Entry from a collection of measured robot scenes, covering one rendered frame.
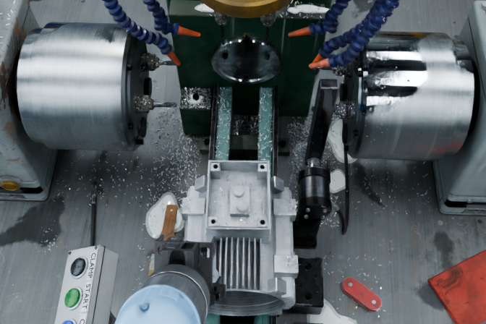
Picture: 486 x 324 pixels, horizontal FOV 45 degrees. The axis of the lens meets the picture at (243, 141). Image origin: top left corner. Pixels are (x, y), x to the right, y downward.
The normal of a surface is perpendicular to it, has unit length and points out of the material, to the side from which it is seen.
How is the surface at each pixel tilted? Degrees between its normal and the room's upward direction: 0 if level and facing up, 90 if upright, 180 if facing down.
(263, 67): 90
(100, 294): 60
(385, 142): 77
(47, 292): 0
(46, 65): 17
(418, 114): 50
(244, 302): 9
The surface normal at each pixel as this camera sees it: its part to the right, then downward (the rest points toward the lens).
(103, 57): 0.00, -0.36
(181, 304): 0.61, -0.79
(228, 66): -0.04, 0.86
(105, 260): 0.86, -0.23
